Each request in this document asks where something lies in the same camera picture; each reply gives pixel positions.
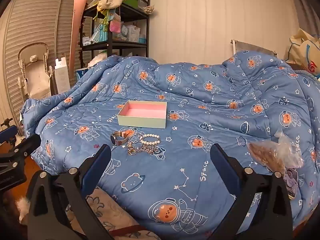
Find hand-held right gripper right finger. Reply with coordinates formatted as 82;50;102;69
210;144;293;240

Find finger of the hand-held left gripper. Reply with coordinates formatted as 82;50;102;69
7;133;42;162
0;126;17;145

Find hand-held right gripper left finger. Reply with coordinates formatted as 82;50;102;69
27;144;115;240

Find rose gold wristwatch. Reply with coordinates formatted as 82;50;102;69
110;129;145;147

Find gold ring bangle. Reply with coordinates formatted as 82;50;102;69
127;141;140;155

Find gold chain bracelet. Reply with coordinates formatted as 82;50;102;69
137;144;160;157

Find white pearl bracelet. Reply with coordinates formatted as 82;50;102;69
140;134;161;145

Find green box with pink lining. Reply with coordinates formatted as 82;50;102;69
117;100;168;130

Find white fluffy toy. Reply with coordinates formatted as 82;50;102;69
15;196;30;221

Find floral bed sheet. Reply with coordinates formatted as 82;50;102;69
20;186;162;240

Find clear plastic bag brown contents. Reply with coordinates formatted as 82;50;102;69
246;130;304;176

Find blue astronaut bear blanket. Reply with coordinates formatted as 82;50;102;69
21;50;320;240

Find white high chair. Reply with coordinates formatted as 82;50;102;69
17;42;55;98

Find photo card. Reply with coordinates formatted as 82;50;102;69
284;167;300;200

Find white cardboard box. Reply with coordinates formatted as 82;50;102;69
53;57;72;94

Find black metal shelf rack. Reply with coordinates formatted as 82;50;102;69
79;0;152;67

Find pink long board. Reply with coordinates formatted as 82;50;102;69
69;0;89;77

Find white plastic basket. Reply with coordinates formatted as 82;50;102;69
126;26;141;42

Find cream printed tote bag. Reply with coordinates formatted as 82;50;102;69
285;29;320;80

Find pink knitted pouch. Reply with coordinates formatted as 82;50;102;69
109;19;122;33

